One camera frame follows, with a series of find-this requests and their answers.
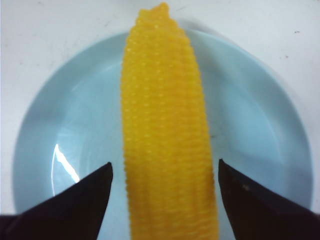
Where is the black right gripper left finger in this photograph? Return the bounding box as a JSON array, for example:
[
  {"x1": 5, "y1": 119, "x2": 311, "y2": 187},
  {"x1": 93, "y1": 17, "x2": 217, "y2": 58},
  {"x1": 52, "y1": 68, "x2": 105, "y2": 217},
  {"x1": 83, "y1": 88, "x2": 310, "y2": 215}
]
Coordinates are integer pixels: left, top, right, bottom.
[{"x1": 0, "y1": 163, "x2": 113, "y2": 240}]

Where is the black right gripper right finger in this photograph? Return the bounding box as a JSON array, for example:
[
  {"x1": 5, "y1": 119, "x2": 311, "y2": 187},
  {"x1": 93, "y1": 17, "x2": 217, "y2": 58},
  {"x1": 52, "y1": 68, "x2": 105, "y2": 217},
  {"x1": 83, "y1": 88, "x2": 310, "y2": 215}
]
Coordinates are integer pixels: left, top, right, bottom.
[{"x1": 218, "y1": 159, "x2": 320, "y2": 240}]

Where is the light blue round plate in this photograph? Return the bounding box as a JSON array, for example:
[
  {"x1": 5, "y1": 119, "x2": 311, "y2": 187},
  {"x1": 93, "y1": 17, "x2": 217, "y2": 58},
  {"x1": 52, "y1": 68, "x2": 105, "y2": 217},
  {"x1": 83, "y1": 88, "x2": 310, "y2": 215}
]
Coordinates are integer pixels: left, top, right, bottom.
[{"x1": 13, "y1": 30, "x2": 315, "y2": 240}]

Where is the yellow corn cob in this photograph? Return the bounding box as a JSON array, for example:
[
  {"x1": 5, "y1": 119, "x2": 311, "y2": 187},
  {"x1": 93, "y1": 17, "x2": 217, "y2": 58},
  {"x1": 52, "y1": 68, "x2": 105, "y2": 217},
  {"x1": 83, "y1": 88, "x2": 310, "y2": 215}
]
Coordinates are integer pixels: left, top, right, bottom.
[{"x1": 120, "y1": 2, "x2": 219, "y2": 240}]

